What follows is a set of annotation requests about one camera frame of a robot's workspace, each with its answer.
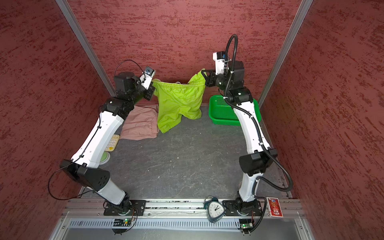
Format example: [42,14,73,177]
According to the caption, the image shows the right circuit board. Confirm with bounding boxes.
[239,219,255,232]

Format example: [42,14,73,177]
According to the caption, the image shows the lime green shorts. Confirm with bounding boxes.
[152,72,206,134]

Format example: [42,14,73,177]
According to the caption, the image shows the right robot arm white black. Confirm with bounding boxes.
[201,59,277,203]

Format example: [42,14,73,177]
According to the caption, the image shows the teal alarm clock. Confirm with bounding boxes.
[204,196,225,224]

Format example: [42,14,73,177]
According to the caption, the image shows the cream yellow calculator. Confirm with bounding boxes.
[105,134,120,152]

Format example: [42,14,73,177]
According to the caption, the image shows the circuit board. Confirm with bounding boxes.
[112,219,131,228]
[239,219,255,232]

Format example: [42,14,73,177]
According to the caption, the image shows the right aluminium corner post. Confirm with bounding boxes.
[257,0,314,108]

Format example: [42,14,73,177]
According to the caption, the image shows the left aluminium corner post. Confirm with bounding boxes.
[55,0,116,96]

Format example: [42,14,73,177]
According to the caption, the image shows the green plastic basket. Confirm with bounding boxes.
[208,94,262,126]

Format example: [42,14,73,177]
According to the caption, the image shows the pink shorts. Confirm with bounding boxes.
[120,105,159,141]

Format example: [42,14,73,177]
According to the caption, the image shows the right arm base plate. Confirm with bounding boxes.
[222,198,262,217]

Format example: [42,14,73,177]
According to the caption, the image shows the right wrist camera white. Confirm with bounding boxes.
[213,51,227,75]

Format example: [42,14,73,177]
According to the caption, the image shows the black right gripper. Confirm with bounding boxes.
[203,68,234,91]

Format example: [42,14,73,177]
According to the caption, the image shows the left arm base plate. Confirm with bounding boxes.
[103,200,147,216]

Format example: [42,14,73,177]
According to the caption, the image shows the red card packet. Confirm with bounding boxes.
[267,197,284,218]

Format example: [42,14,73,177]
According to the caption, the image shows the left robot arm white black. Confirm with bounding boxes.
[60,67,156,211]

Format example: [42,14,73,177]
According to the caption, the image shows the black corrugated cable conduit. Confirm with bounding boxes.
[223,33,294,233]

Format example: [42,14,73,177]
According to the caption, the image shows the aluminium front rail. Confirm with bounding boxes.
[60,198,306,219]

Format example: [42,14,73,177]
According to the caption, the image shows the aluminium corner post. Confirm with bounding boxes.
[55,0,116,96]
[257,0,314,108]

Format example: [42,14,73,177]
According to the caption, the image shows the left circuit board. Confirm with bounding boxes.
[112,219,131,228]

